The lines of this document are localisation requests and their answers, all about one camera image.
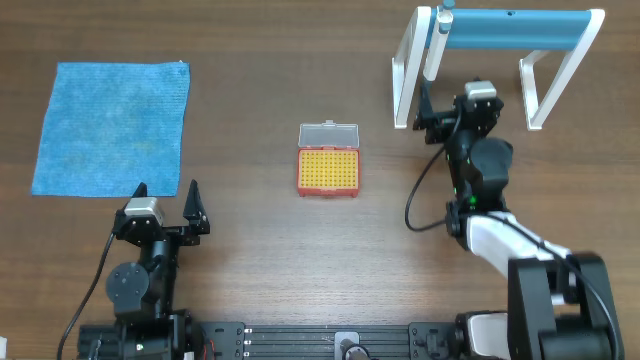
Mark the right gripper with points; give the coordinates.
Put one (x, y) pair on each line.
(475, 117)

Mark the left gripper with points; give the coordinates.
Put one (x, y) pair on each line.
(175, 236)

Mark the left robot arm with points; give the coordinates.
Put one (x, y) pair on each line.
(127, 287)

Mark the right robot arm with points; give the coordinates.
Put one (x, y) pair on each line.
(487, 165)

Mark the blue cloth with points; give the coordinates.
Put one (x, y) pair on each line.
(110, 130)

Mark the white and blue stand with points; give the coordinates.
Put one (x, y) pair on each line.
(510, 30)

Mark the red and yellow tip box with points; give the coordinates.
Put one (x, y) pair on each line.
(328, 172)

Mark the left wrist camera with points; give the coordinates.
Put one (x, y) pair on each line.
(144, 210)

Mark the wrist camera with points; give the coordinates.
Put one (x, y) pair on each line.
(144, 210)
(480, 90)

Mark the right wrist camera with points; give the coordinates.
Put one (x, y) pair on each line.
(480, 90)

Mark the mounting rail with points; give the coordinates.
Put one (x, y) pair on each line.
(300, 340)

